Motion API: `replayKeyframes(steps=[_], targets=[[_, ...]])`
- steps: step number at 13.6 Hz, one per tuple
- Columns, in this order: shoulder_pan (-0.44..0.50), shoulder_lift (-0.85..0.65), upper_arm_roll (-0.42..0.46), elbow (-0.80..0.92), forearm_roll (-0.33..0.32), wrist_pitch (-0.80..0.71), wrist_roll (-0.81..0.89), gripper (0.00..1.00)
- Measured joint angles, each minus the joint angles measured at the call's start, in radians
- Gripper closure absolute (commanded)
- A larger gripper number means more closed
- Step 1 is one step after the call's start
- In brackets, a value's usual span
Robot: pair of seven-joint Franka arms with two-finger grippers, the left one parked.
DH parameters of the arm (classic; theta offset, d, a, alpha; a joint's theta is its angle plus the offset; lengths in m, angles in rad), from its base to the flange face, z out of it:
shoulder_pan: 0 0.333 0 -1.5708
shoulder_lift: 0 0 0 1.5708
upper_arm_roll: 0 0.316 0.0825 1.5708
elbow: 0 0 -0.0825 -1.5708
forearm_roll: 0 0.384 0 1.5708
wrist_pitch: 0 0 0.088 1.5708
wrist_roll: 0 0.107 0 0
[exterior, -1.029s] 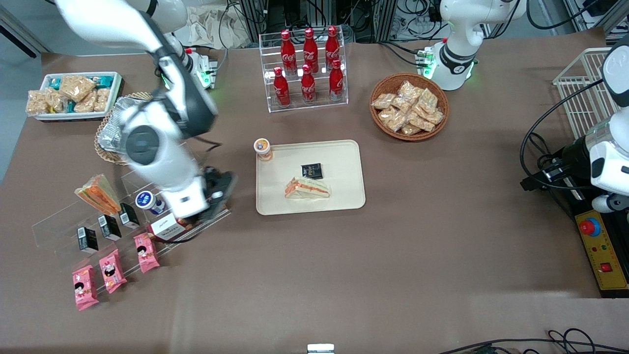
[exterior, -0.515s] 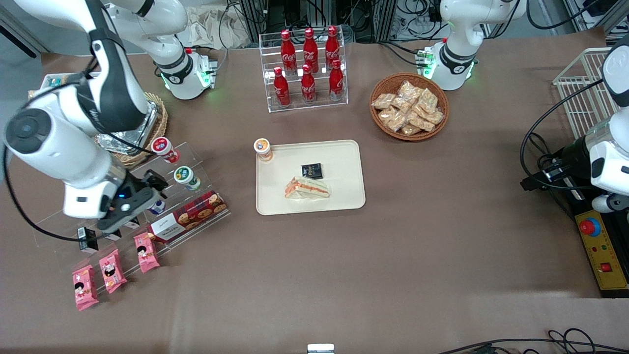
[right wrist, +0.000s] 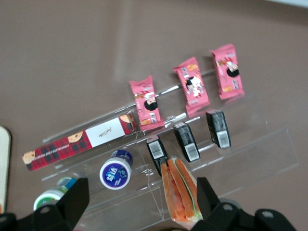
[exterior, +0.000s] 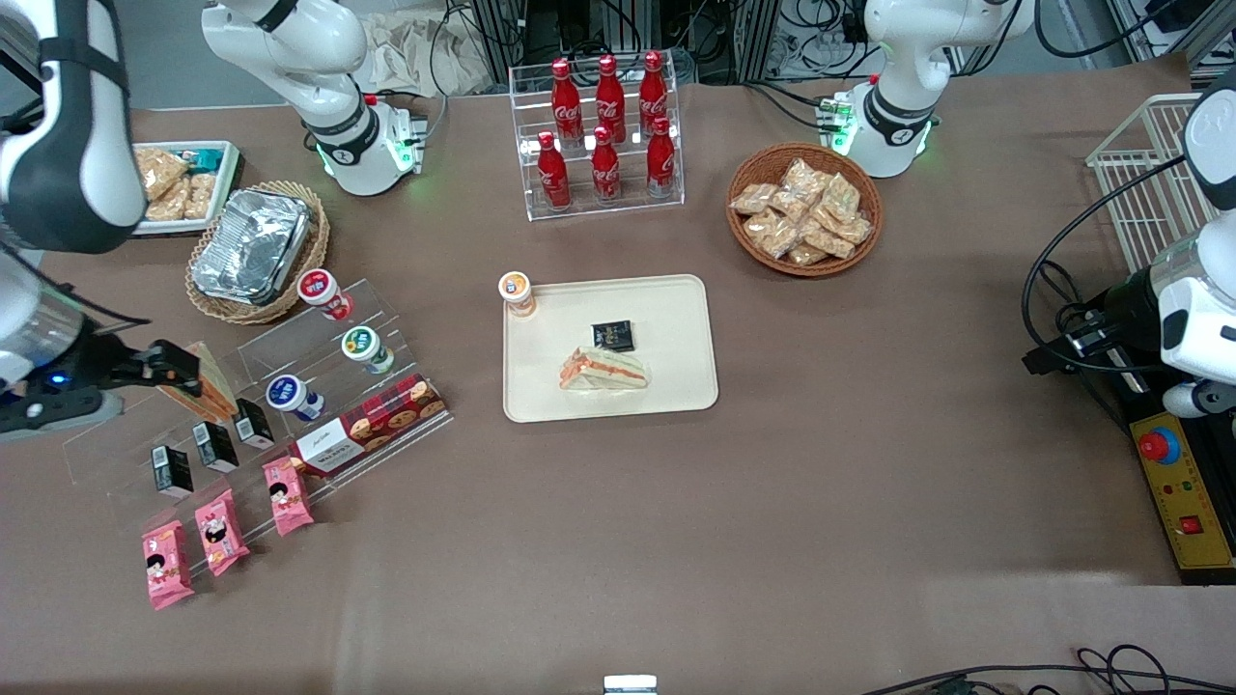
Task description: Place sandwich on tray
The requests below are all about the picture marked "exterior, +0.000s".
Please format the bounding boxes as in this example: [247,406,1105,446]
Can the stacked foil containers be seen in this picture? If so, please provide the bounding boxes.
[190,188,313,307]

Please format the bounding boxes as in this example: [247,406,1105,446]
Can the brown wicker bowl basket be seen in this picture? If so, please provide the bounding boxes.
[725,143,885,279]

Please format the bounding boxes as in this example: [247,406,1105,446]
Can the light wicker basket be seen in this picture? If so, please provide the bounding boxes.
[184,180,331,325]

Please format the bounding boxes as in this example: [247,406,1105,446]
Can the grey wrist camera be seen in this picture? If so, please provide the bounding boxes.
[0,388,126,438]
[1163,379,1236,419]

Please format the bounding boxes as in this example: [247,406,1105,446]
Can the red plaid cookie box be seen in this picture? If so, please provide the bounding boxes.
[289,375,451,480]

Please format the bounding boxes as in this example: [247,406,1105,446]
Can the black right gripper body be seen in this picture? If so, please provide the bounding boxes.
[53,331,153,399]

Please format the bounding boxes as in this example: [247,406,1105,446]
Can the red cola bottle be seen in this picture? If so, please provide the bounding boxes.
[536,131,572,211]
[550,59,584,149]
[594,55,628,145]
[645,118,678,200]
[638,51,670,137]
[590,126,623,206]

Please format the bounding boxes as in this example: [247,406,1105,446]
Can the white rectangular snack tray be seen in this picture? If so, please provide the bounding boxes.
[129,141,241,236]

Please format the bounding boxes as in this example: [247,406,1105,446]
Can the black floor cable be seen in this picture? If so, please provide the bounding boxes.
[857,644,1236,695]

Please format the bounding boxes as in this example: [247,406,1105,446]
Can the triangular sandwich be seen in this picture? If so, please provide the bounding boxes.
[557,347,651,393]
[157,341,240,427]

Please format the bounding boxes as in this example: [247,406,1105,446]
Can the green lid yogurt cup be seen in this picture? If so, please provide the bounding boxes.
[340,326,396,376]

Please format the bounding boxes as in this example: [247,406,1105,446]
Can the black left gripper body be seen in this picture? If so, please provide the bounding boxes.
[1062,268,1166,374]

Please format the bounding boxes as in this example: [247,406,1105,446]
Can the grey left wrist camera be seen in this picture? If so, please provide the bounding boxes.
[1163,379,1236,419]

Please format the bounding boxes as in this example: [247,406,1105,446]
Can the small black box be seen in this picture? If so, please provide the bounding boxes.
[151,444,195,499]
[191,421,240,475]
[235,399,277,452]

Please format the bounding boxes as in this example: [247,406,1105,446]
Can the pink snack packet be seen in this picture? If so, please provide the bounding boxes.
[262,457,316,538]
[141,520,195,612]
[193,488,251,578]

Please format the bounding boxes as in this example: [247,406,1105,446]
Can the beige plastic serving tray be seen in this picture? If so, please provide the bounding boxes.
[502,274,720,425]

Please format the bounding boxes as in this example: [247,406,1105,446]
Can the clear acrylic stepped stand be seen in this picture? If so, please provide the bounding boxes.
[62,384,335,583]
[236,278,456,486]

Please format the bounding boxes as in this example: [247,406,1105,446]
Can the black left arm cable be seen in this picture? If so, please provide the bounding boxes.
[1021,154,1192,377]

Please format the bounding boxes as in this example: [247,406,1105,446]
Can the blue lid yogurt cup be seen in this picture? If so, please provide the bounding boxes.
[266,375,326,424]

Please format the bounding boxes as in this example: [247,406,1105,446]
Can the yellow emergency stop box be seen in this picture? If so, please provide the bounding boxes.
[1129,410,1236,572]

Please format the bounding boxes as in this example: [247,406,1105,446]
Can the clear acrylic bottle rack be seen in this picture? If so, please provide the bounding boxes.
[508,58,686,224]

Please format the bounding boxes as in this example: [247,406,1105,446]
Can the orange lid yogurt cup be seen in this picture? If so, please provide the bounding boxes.
[497,271,539,320]

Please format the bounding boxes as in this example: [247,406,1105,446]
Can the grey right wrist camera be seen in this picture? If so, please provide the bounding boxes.
[0,388,126,438]

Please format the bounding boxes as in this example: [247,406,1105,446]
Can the aluminium frame rack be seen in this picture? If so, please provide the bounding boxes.
[467,0,775,85]

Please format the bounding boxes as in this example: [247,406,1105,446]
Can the red lid yogurt cup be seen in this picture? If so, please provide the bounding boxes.
[296,268,351,322]

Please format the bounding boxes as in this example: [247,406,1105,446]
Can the crumpled beige paper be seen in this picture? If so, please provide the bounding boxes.
[359,10,495,99]

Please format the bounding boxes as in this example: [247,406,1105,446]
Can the white wire basket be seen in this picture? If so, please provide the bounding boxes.
[1085,93,1220,277]

